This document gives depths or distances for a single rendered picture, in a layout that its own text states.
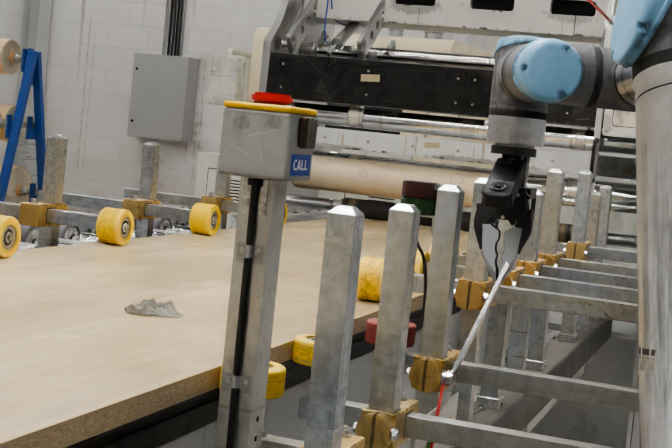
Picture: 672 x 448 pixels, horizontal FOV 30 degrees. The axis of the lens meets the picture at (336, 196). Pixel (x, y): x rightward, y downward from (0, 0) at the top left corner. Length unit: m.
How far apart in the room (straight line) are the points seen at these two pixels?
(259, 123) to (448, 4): 3.48
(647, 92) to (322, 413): 0.53
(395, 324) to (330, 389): 0.25
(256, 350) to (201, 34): 10.89
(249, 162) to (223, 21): 10.79
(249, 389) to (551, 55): 0.80
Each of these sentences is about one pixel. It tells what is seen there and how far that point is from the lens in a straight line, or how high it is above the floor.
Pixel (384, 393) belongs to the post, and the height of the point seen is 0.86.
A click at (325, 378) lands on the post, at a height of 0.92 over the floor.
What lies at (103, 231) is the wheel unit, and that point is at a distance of 2.78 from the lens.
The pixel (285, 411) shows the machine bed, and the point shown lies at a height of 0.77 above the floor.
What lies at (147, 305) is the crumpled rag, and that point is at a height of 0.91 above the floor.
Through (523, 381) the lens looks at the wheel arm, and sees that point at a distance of 1.95.
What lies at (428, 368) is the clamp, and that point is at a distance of 1.90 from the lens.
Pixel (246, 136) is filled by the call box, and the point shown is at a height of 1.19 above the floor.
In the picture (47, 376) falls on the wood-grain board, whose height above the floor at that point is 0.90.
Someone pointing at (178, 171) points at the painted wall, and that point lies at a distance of 12.08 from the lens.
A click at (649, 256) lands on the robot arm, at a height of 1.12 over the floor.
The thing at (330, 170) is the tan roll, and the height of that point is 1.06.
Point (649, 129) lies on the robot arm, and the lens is 1.23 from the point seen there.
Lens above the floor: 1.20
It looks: 3 degrees down
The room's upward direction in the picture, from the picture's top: 6 degrees clockwise
